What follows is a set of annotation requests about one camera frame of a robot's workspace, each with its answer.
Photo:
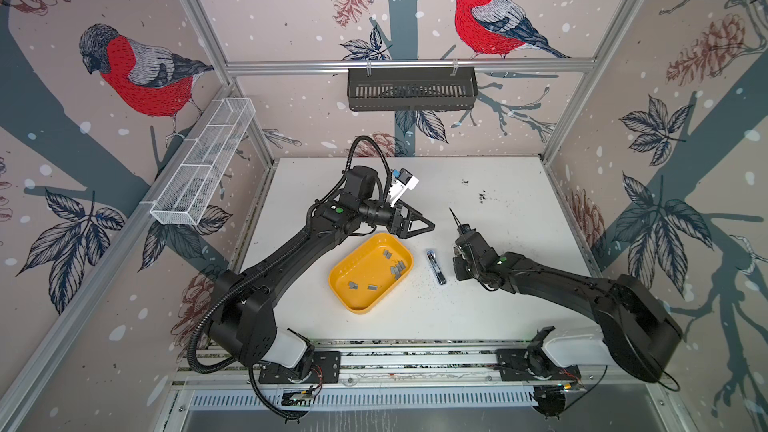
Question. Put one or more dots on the aluminium mounting rail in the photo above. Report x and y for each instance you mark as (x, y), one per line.
(446, 363)

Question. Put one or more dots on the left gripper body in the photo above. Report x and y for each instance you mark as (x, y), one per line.
(393, 225)

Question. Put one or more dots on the yellow plastic tray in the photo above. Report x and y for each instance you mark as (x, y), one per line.
(363, 278)

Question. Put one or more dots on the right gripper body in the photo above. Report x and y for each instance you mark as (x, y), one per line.
(461, 267)

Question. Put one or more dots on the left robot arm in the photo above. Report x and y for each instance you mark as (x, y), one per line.
(240, 325)

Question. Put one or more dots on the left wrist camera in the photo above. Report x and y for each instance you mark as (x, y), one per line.
(401, 181)

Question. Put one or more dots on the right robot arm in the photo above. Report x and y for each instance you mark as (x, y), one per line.
(639, 334)

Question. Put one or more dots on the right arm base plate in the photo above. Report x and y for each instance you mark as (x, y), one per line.
(517, 365)

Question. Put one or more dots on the white wire mesh shelf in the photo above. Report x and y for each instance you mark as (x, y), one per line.
(194, 183)

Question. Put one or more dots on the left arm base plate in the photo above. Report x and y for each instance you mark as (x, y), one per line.
(321, 367)

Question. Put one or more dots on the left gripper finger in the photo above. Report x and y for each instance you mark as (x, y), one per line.
(415, 217)
(410, 232)

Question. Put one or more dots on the black wall basket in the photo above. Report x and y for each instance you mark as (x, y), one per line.
(412, 89)

